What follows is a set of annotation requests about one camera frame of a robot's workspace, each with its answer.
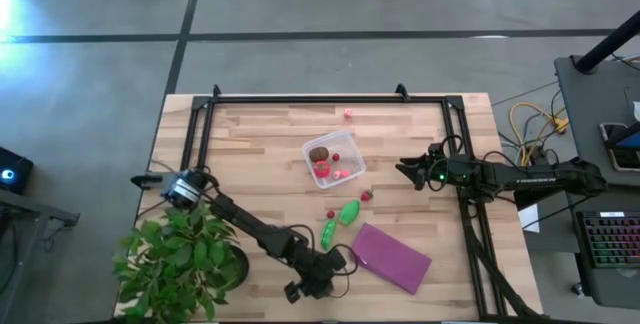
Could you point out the backlit computer keyboard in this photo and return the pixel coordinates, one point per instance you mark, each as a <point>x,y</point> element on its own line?
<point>612,239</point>

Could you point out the phone with tan case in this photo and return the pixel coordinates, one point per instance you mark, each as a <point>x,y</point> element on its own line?
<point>619,156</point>

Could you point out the black side bracket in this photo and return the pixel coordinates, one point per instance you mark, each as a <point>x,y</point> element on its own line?
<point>142,180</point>

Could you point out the red toy strawberry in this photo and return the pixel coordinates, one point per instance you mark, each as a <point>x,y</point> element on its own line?
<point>366,195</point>

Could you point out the grey side desk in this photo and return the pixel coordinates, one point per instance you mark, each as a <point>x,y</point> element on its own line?
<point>590,114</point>

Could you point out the black frame clamp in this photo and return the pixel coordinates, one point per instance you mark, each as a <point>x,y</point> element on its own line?
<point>216,91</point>
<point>401,91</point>

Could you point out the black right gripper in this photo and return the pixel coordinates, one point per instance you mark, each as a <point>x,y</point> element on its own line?
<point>457,175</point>

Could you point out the large green toy pepper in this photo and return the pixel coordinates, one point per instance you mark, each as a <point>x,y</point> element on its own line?
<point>349,212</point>

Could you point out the brown toy kiwi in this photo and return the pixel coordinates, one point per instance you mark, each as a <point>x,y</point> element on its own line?
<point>318,154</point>

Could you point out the black plant pot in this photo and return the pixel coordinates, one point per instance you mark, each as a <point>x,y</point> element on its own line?
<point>241,266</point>

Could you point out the black aluminium table frame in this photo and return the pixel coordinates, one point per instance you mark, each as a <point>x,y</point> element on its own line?
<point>325,99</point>

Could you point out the black box with blue light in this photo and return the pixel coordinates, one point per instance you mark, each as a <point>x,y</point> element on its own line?
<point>20,164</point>

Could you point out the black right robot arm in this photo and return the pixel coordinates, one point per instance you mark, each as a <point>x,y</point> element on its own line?
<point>535,181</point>

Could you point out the white paper sheet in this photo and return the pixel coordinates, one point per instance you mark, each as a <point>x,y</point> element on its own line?
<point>529,219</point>

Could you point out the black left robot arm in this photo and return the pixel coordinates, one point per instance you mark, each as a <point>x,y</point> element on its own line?
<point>245,221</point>

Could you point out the clear plastic tupperware container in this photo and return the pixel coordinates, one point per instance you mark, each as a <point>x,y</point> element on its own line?
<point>352,146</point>

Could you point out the red toy tomato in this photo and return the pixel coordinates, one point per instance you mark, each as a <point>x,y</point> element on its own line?
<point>322,168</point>

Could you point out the pink toy peach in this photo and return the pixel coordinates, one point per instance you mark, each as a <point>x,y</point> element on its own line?
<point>348,112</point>

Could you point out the blue screen device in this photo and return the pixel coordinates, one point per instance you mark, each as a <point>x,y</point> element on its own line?
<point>631,141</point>

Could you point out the green leafy plant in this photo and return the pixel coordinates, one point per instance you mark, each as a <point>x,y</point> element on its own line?
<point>175,264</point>

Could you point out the black round pole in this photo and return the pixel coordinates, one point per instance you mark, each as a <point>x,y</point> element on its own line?
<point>605,44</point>

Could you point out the dark side table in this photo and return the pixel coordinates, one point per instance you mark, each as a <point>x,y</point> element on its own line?
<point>30,209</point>

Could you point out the purple folded cloth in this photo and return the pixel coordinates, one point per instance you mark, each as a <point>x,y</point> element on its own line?
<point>392,261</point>

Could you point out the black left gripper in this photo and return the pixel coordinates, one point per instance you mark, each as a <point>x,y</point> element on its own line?
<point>320,266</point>

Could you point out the slim green toy pea pod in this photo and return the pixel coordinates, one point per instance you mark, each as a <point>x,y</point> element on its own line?
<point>328,234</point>

